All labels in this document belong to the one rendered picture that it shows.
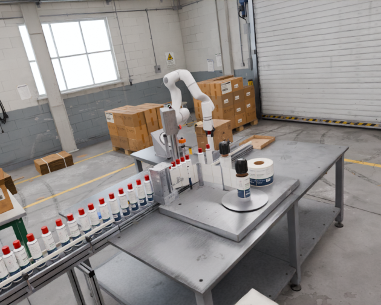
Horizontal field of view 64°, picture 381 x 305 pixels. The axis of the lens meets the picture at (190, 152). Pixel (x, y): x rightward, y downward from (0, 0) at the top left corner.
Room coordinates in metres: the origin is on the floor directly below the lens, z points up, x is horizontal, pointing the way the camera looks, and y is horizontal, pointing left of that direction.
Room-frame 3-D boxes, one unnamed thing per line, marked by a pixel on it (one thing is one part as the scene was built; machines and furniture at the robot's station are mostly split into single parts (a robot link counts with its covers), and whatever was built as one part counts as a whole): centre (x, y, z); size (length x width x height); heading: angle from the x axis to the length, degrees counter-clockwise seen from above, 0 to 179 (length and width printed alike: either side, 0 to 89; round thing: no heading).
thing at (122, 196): (1.87, 0.50, 0.98); 0.05 x 0.05 x 0.20
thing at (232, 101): (6.74, -0.92, 0.57); 1.20 x 0.85 x 1.14; 130
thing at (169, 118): (2.36, 0.13, 1.38); 0.17 x 0.10 x 0.19; 10
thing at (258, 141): (3.08, -0.72, 0.85); 0.30 x 0.26 x 0.04; 135
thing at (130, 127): (6.27, 0.99, 0.45); 1.20 x 0.84 x 0.89; 39
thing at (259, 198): (1.83, -0.31, 0.89); 0.31 x 0.31 x 0.01
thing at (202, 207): (1.97, -0.24, 0.86); 0.80 x 0.67 x 0.05; 135
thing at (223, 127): (3.08, -0.28, 0.99); 0.30 x 0.24 x 0.27; 134
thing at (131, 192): (1.92, 0.44, 0.98); 0.05 x 0.05 x 0.20
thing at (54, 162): (5.97, 2.78, 0.11); 0.65 x 0.54 x 0.22; 125
